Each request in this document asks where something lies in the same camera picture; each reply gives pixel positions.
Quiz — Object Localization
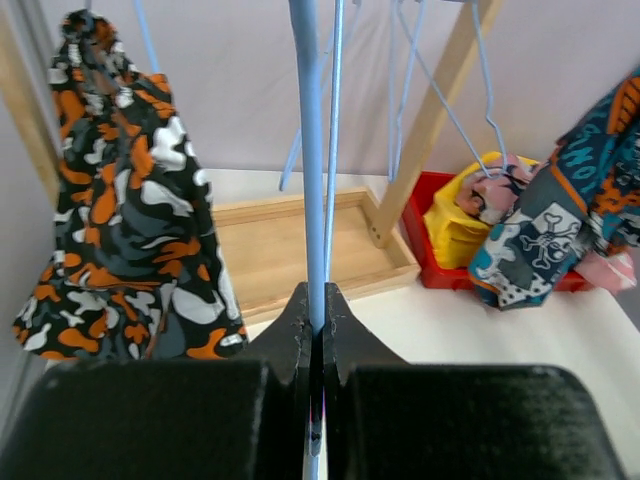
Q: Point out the yellow shorts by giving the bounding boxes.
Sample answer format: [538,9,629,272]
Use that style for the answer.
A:
[423,152,541,269]

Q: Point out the blue wire hanger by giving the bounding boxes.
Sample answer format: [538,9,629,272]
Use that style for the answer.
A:
[289,1,344,479]
[133,0,160,73]
[394,0,509,181]
[278,1,362,191]

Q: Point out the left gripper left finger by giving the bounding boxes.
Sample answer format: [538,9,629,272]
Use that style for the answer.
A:
[1,284,311,479]

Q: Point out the teal pirate print shorts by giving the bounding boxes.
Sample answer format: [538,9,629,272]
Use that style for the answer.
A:
[468,70,639,310]

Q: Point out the red plastic bin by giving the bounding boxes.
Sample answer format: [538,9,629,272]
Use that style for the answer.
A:
[400,170,601,294]

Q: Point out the orange black camo shorts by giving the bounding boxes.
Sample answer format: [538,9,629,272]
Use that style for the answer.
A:
[13,9,248,362]

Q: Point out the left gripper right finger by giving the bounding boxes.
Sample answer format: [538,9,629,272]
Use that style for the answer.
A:
[322,283,626,479]

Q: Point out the wooden clothes rack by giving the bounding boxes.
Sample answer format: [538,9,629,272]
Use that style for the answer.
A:
[1,1,502,328]

